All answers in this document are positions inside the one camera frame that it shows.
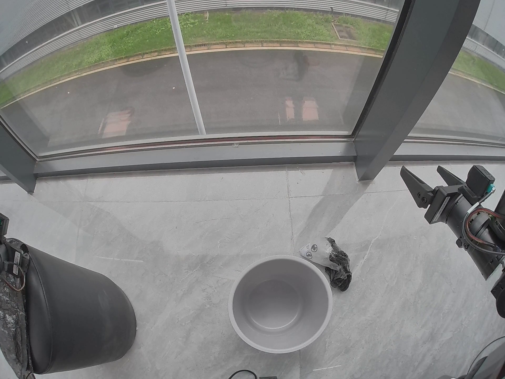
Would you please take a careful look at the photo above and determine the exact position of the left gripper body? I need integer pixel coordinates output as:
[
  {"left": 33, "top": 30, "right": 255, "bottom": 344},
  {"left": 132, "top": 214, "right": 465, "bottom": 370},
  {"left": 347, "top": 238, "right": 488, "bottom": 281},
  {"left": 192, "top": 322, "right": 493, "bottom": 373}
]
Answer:
[{"left": 0, "top": 238, "right": 30, "bottom": 291}]

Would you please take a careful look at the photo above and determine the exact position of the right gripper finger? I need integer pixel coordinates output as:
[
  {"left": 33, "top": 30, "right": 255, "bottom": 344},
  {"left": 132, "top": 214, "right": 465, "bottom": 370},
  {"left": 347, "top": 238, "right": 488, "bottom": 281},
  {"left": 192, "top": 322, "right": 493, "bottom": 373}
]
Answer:
[
  {"left": 436, "top": 166, "right": 465, "bottom": 190},
  {"left": 400, "top": 166, "right": 435, "bottom": 211}
]

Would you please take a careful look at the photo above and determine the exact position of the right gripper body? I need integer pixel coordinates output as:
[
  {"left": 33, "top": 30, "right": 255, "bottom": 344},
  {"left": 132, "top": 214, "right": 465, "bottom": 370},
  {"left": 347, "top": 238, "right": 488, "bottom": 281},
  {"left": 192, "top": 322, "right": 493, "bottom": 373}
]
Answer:
[{"left": 424, "top": 184, "right": 480, "bottom": 239}]

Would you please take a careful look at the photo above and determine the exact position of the black plastic bag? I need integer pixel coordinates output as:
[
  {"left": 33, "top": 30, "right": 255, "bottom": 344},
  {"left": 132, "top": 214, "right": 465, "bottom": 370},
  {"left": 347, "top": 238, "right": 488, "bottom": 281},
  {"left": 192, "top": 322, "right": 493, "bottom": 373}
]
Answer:
[{"left": 0, "top": 279, "right": 34, "bottom": 379}]

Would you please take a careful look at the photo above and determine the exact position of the black plastic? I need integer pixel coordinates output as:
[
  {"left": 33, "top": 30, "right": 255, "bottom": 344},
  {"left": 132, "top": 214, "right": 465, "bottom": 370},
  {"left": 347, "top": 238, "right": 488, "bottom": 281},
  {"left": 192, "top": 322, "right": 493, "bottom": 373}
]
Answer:
[{"left": 324, "top": 237, "right": 352, "bottom": 292}]

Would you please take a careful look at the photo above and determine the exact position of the white trash bin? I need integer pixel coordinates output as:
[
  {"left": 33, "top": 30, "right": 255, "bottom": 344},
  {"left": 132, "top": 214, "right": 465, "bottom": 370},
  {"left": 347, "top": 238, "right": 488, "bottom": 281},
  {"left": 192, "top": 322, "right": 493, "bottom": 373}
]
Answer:
[{"left": 228, "top": 255, "right": 333, "bottom": 354}]

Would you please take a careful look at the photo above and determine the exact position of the window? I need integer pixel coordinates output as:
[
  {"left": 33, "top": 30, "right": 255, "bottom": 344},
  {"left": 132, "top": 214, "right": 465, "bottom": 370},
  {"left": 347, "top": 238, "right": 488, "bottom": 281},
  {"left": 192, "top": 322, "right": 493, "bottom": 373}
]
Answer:
[{"left": 0, "top": 0, "right": 505, "bottom": 194}]

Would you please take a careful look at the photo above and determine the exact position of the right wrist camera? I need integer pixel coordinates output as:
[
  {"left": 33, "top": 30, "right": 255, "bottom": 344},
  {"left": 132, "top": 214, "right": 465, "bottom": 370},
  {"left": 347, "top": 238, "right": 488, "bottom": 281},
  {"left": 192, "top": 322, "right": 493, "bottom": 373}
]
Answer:
[{"left": 458, "top": 165, "right": 496, "bottom": 205}]

